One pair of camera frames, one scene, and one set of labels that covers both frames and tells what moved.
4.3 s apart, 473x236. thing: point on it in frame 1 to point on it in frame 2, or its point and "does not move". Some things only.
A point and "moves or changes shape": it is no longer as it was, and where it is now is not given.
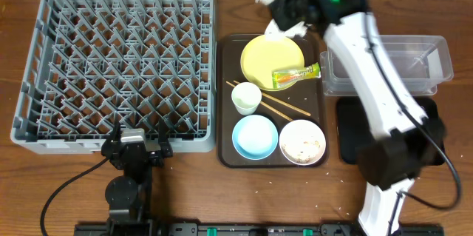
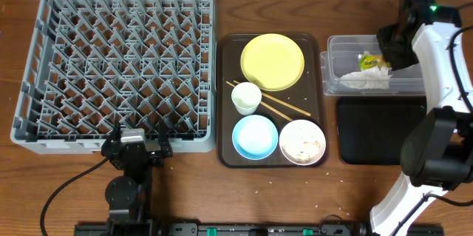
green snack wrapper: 284,78 moves or changes shape
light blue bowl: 255,137 does not move
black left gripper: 137,152 does not move
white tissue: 273,32 moves or changes shape
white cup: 246,97 does not move
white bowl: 302,142 does not move
